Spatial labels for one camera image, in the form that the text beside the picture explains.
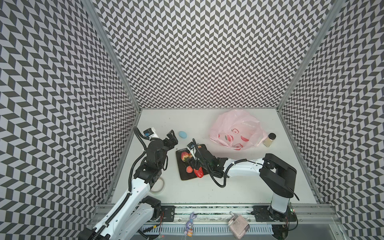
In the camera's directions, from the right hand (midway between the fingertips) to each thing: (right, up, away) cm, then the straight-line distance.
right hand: (191, 157), depth 86 cm
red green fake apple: (-4, +1, +1) cm, 4 cm away
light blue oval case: (-7, +12, +16) cm, 21 cm away
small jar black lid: (+48, +10, +6) cm, 49 cm away
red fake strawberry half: (+5, -8, -4) cm, 10 cm away
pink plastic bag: (+32, +15, +21) cm, 41 cm away
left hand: (-12, +14, -9) cm, 21 cm away
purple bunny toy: (0, -28, -20) cm, 34 cm away
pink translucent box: (+22, -25, -20) cm, 39 cm away
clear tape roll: (-18, -14, -5) cm, 23 cm away
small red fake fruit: (-1, -6, -3) cm, 7 cm away
